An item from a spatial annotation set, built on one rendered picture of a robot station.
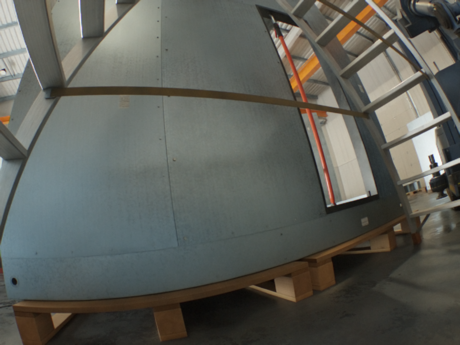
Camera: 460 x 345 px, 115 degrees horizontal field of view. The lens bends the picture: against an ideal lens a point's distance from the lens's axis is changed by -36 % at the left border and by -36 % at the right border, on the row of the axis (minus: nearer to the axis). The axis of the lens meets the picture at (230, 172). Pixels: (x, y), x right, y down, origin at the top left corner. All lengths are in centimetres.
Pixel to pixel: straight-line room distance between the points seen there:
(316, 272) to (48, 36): 127
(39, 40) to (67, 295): 86
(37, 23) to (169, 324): 96
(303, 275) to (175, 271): 55
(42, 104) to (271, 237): 103
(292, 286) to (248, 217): 37
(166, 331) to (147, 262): 28
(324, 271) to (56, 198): 122
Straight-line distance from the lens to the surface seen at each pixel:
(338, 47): 249
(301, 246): 117
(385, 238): 162
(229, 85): 129
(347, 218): 143
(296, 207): 117
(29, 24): 60
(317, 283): 114
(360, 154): 180
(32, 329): 103
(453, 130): 246
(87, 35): 86
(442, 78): 179
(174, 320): 88
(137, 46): 139
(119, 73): 125
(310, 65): 1123
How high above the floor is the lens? 37
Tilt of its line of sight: 14 degrees up
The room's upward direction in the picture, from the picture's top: 10 degrees counter-clockwise
